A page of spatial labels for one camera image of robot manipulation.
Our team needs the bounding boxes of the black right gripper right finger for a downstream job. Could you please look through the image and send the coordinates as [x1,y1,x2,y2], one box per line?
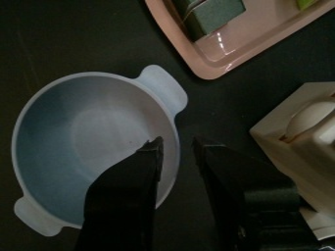
[191,136,321,251]

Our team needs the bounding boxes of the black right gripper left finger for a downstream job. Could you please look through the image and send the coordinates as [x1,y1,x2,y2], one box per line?
[74,135,165,251]

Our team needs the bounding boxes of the cream toy egg carton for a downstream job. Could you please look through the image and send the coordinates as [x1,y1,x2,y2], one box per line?
[248,81,335,241]

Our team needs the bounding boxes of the white toy egg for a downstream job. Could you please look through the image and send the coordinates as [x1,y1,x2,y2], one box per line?
[285,100,335,140]

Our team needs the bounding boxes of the pink plastic tray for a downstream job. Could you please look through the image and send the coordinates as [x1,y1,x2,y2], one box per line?
[144,0,335,80]

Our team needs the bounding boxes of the green toy block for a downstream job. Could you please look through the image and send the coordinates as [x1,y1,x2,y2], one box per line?
[171,0,247,42]

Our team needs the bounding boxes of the yellow-green toy piece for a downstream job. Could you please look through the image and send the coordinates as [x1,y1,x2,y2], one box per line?
[296,0,321,11]

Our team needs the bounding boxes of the light blue two-handled bowl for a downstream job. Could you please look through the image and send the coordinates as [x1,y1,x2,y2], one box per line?
[10,64,189,237]

